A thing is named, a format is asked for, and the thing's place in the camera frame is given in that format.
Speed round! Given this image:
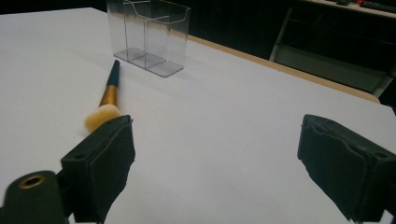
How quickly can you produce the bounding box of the wooden shelf board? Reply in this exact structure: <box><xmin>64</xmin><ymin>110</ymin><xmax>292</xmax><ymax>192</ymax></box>
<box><xmin>306</xmin><ymin>0</ymin><xmax>396</xmax><ymax>19</ymax></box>

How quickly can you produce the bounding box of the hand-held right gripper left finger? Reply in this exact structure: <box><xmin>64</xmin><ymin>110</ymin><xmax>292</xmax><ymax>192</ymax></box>
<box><xmin>60</xmin><ymin>114</ymin><xmax>136</xmax><ymax>224</ymax></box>

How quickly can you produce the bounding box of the makeup brush with gold ferrule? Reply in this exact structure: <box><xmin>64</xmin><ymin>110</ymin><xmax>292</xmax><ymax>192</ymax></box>
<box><xmin>84</xmin><ymin>59</ymin><xmax>122</xmax><ymax>133</ymax></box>

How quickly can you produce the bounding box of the clear acrylic organizer box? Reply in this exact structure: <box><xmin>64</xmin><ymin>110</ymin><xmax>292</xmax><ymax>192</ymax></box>
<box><xmin>106</xmin><ymin>0</ymin><xmax>191</xmax><ymax>78</ymax></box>

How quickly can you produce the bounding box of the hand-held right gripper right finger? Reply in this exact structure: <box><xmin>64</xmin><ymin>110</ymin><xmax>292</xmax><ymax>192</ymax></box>
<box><xmin>297</xmin><ymin>114</ymin><xmax>396</xmax><ymax>224</ymax></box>

